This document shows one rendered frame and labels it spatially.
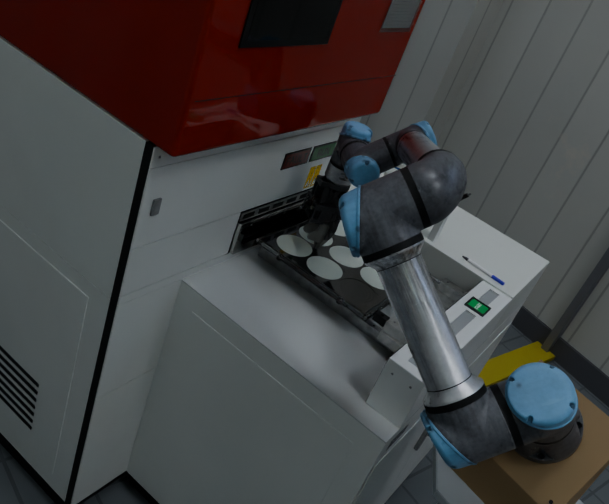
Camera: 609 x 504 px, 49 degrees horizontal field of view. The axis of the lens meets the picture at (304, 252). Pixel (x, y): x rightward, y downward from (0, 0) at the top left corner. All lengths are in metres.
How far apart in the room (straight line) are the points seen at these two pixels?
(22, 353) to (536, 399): 1.31
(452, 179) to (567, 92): 2.46
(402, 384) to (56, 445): 0.99
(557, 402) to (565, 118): 2.52
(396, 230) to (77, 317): 0.84
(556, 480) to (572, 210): 2.32
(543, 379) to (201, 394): 0.89
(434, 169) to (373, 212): 0.13
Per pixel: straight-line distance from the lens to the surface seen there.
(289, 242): 1.80
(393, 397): 1.49
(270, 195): 1.78
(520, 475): 1.44
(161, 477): 2.06
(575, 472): 1.44
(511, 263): 2.08
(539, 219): 3.69
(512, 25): 3.82
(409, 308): 1.19
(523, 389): 1.24
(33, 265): 1.77
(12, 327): 1.95
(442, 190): 1.17
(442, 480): 1.48
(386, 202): 1.16
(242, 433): 1.73
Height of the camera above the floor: 1.80
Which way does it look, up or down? 30 degrees down
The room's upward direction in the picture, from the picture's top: 22 degrees clockwise
